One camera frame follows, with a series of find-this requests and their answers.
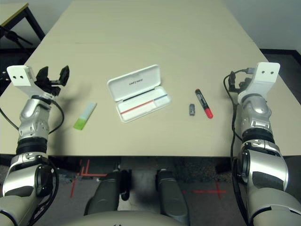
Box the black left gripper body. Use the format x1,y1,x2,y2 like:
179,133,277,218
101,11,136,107
35,79,62,96

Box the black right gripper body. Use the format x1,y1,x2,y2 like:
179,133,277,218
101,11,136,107
237,77,250,94

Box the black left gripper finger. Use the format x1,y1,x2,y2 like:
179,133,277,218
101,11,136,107
35,66,50,83
58,65,71,85

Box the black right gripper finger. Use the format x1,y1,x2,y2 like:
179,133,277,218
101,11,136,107
229,71,237,92

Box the red-capped black whiteboard marker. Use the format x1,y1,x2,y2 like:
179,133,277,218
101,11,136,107
194,89,214,119

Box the white plastic pencil case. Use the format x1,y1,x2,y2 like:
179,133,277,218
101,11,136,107
107,64,172,123

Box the black tripod stand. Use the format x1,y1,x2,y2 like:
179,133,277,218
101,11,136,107
0,24,33,49

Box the black table leg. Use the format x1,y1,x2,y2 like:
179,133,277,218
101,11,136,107
47,156,79,176
215,156,238,175

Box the red floor tape lines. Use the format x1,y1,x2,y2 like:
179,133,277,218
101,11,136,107
70,159,108,198

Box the grey robot left leg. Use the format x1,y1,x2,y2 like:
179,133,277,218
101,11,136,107
84,169,131,217

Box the grey robot leg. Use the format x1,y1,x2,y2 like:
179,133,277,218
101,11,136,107
84,169,131,217
155,168,190,224

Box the grey robot right leg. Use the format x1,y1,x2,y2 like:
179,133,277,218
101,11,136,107
155,168,190,224

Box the grey robot torso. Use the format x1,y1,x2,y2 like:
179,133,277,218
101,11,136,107
63,210,189,226

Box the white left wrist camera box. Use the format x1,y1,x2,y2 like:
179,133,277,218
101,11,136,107
6,65,54,99

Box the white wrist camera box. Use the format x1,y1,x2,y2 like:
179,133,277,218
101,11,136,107
6,65,54,99
237,62,281,104

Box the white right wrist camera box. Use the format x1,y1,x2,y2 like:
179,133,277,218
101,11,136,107
237,62,281,104

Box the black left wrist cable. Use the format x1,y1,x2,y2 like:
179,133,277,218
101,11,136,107
0,99,65,135

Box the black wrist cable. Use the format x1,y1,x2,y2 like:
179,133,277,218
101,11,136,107
222,67,257,226
0,99,65,135

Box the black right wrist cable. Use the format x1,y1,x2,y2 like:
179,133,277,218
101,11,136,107
222,67,257,226

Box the beige side table black frame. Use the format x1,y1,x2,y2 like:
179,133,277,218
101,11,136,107
0,2,46,44

